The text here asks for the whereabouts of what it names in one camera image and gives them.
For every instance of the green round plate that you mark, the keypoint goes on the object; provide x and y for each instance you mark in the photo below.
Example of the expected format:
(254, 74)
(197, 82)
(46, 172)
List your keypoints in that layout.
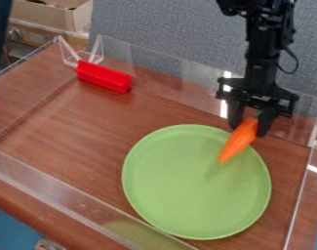
(185, 193)

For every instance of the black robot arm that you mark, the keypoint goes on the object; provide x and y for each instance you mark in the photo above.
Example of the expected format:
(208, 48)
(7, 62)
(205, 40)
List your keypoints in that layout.
(269, 35)

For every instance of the clear acrylic enclosure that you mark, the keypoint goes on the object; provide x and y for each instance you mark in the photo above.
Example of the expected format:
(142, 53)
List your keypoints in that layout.
(66, 132)

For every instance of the orange toy carrot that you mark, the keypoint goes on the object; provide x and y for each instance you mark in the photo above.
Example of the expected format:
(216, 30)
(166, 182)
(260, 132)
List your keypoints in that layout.
(241, 138)

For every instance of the red plastic block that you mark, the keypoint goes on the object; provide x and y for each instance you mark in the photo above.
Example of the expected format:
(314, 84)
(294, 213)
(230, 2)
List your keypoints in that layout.
(103, 77)

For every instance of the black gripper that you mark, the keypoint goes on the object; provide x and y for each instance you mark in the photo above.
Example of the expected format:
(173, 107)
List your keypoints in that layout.
(274, 100)

